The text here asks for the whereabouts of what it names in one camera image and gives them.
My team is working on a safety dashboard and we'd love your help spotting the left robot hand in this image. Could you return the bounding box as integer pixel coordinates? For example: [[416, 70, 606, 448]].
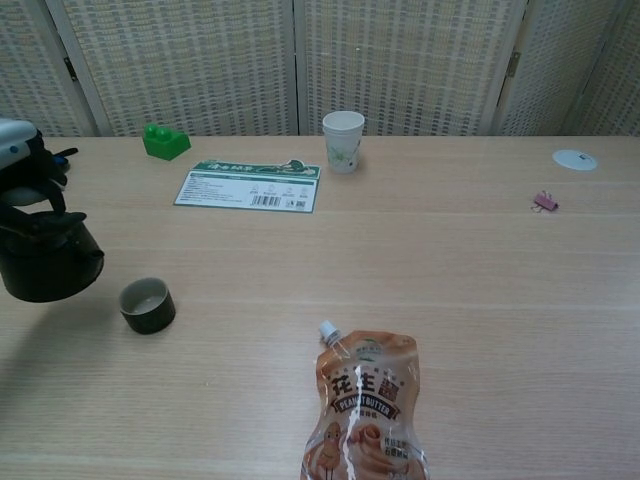
[[0, 117, 89, 240]]

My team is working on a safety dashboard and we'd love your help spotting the black teapot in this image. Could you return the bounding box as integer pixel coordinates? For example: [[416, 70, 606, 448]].
[[0, 212, 106, 304]]

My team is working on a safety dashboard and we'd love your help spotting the blue black cloth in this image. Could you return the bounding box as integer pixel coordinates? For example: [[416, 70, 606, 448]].
[[49, 147, 80, 172]]

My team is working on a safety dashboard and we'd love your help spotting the woven folding screen panel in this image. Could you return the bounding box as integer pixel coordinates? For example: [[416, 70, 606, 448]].
[[0, 0, 99, 141], [45, 0, 301, 138], [293, 0, 527, 137], [492, 0, 624, 137], [562, 0, 640, 137]]

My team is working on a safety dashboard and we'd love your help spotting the green toy building brick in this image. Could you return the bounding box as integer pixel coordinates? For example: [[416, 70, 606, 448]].
[[142, 123, 193, 162]]

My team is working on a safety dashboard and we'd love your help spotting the green white product card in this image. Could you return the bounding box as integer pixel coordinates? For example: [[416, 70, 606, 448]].
[[173, 158, 322, 215]]

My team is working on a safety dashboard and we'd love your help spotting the dark ceramic teacup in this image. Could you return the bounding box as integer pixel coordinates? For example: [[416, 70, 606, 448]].
[[118, 277, 178, 335]]

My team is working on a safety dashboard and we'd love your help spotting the white floral paper cup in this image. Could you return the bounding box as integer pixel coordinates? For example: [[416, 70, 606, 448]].
[[321, 110, 366, 175]]

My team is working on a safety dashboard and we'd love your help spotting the peanut butter spout pouch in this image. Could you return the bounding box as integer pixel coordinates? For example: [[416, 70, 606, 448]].
[[299, 320, 432, 480]]

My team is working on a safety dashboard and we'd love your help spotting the pink binder clip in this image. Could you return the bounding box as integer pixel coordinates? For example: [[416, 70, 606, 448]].
[[531, 190, 561, 215]]

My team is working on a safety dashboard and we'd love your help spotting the white round grommet cover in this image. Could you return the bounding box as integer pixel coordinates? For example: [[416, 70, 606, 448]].
[[552, 148, 599, 172]]

